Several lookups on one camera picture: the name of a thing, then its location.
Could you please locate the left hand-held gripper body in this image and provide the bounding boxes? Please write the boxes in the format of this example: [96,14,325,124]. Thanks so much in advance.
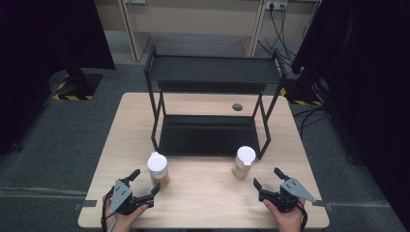
[109,179,155,217]

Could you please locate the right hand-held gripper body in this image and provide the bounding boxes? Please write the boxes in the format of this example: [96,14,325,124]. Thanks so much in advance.
[257,177,318,215]

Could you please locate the orange spice jar white lid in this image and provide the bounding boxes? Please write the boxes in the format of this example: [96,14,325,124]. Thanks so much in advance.
[146,151,170,189]

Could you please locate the pale spice jar white lid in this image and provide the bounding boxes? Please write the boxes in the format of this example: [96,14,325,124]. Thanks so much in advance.
[232,145,257,180]

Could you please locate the black two-tier metal shelf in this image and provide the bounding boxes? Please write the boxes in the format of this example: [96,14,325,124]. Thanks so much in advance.
[143,43,288,161]

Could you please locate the person's left hand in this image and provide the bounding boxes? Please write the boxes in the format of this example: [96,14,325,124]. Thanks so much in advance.
[102,192,151,232]

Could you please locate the person's right hand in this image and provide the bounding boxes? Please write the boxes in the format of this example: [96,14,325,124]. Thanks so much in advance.
[262,197,307,232]

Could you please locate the grey floor tape strip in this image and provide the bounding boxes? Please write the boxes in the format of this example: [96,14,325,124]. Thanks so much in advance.
[310,198,334,213]
[73,199,99,212]

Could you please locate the dark curtain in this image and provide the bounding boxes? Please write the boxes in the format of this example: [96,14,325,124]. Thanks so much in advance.
[290,0,410,232]
[0,0,116,157]

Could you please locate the white power strip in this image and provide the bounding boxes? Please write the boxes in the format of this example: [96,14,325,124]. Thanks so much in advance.
[264,0,289,11]

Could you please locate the left hand-held gripper cable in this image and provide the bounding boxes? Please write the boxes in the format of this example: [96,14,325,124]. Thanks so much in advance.
[100,187,118,232]

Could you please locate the hand-held gripper cable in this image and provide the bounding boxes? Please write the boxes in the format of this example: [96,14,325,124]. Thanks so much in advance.
[295,200,309,232]
[100,187,118,232]

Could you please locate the right hand-held gripper cable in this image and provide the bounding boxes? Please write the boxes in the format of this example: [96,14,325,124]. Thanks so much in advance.
[295,200,309,232]

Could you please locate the black floor cables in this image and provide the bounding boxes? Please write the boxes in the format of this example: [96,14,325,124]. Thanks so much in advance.
[291,103,332,138]

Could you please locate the black hanging cables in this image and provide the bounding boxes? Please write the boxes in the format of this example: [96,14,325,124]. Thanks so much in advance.
[256,4,295,67]

